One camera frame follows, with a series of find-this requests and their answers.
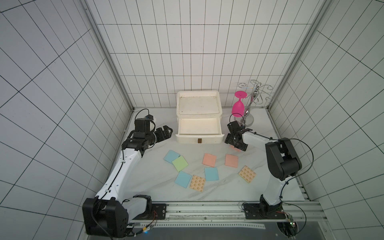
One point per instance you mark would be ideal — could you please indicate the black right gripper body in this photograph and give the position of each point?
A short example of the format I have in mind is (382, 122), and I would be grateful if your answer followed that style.
(234, 137)

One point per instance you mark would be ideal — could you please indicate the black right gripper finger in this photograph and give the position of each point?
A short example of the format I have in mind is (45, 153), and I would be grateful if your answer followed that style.
(242, 146)
(231, 140)

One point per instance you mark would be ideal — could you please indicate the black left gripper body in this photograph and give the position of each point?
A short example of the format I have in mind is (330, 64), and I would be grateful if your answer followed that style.
(155, 137)

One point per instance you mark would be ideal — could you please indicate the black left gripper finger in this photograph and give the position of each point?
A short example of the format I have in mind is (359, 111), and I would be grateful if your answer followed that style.
(167, 129)
(167, 135)

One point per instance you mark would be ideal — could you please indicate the pink sticky note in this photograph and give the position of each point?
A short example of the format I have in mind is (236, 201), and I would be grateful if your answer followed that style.
(231, 161)
(209, 160)

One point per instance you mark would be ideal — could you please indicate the white pull-out drawer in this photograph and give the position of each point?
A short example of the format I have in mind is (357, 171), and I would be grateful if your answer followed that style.
(200, 131)

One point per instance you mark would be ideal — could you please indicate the white plastic drawer cabinet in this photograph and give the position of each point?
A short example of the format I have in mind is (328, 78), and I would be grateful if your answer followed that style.
(199, 105)

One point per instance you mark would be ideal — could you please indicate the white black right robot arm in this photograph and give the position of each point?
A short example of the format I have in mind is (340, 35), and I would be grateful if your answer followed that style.
(283, 164)

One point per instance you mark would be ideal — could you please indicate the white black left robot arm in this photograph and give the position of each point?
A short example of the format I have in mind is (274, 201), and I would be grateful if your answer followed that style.
(120, 180)

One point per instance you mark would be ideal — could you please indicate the blue sticky note upper left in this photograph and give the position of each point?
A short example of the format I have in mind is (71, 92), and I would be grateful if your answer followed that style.
(171, 156)

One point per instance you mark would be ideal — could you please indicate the blue sticky note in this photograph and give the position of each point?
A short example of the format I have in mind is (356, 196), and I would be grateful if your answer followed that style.
(211, 174)
(183, 179)
(171, 156)

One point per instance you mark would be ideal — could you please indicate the green sticky note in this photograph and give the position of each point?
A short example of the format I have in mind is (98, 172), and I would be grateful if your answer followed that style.
(180, 163)

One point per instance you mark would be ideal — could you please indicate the orange patterned sticky note right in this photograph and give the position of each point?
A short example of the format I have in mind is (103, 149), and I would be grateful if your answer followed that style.
(247, 174)

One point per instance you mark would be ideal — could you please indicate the orange patterned sticky note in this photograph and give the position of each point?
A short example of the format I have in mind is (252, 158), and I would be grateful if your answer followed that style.
(247, 174)
(197, 183)

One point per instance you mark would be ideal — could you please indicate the blue sticky note center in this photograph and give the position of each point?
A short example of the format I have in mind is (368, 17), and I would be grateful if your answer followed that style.
(211, 174)

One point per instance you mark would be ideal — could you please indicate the blue sticky note lower left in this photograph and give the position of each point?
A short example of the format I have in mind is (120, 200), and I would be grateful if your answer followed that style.
(183, 179)

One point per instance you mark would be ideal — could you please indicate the orange patterned sticky note left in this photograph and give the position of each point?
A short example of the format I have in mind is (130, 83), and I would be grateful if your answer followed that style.
(197, 183)

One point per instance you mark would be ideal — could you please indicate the pink wine glass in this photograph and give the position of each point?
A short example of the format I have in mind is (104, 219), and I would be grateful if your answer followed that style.
(239, 107)

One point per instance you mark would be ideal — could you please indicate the chrome glass holder stand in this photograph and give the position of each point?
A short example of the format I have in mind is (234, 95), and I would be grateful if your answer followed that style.
(260, 93)

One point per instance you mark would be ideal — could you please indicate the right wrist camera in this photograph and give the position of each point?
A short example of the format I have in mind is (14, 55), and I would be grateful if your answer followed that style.
(234, 126)

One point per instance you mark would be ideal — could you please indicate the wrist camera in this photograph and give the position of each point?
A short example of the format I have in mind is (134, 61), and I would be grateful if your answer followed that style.
(145, 125)
(234, 126)

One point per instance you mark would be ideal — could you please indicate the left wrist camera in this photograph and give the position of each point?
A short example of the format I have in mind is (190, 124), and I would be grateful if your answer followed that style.
(145, 125)

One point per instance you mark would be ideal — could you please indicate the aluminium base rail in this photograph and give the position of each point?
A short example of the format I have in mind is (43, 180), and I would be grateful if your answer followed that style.
(230, 215)

